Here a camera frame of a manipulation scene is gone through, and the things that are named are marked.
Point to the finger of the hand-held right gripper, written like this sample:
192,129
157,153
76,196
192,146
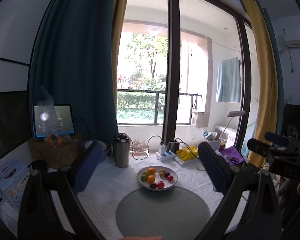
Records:
276,137
260,150

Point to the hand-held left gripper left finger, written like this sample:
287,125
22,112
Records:
86,165

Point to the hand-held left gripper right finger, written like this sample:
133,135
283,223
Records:
211,165

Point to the white plate with dark rim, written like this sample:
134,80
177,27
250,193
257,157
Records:
173,173

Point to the dark cherry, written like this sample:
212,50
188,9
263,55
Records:
167,174
153,185

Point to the small green citrus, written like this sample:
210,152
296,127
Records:
146,173
143,178

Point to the small orange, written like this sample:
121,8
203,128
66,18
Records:
151,179
151,171

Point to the person's left hand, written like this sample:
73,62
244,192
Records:
142,238

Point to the blue plastic bowl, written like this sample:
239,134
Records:
105,153

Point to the brown jar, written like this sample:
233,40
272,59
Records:
222,145

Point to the black scissors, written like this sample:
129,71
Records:
233,159

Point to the purple cloth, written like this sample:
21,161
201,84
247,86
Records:
231,152

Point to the white plastic basket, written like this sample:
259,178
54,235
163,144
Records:
220,142

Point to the black computer case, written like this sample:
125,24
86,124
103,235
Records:
296,120

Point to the yellow plastic bag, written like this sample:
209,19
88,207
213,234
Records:
186,155

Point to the white tissue packet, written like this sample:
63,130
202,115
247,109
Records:
183,161

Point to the blue cap bottle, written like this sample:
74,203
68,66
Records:
205,133

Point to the outdoor air conditioner unit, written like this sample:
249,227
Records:
231,135

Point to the stainless steel tumbler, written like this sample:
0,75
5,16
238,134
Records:
121,155

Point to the cardboard box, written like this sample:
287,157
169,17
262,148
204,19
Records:
47,155

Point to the black charger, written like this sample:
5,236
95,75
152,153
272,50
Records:
173,147

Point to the white desk lamp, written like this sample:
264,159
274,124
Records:
236,113

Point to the black round object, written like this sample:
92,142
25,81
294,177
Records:
40,166

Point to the white power strip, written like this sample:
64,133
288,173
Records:
165,157

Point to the tablet screen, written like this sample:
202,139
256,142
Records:
62,120

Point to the white charger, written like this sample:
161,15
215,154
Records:
162,150

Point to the clear plastic bag of oranges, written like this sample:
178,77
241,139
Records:
48,120

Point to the grey round placemat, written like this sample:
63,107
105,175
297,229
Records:
162,212

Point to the yellow curtain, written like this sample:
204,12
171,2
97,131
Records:
262,67
118,30

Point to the light blue towel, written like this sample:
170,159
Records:
228,80

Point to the balcony railing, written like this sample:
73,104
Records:
156,105

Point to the light blue printed box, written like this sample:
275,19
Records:
7,187

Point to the white air conditioner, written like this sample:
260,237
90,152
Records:
298,43

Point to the dark blue curtain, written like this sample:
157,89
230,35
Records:
72,55

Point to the black window frame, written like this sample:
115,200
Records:
171,67

